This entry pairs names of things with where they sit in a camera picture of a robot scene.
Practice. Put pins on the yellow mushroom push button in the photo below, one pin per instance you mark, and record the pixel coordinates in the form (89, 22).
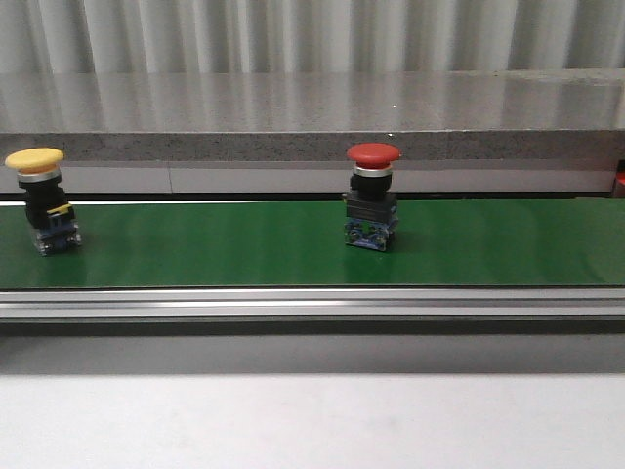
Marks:
(50, 214)

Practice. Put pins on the white corrugated curtain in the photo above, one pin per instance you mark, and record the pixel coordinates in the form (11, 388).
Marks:
(293, 36)

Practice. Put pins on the red plastic tray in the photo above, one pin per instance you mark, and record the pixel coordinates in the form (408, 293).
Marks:
(618, 190)

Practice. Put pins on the red mushroom push button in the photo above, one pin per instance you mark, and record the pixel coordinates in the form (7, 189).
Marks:
(371, 210)

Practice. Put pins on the grey speckled stone counter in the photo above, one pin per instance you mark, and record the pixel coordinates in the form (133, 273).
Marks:
(174, 135)

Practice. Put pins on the green conveyor belt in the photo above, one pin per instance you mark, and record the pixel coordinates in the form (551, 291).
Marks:
(480, 266)

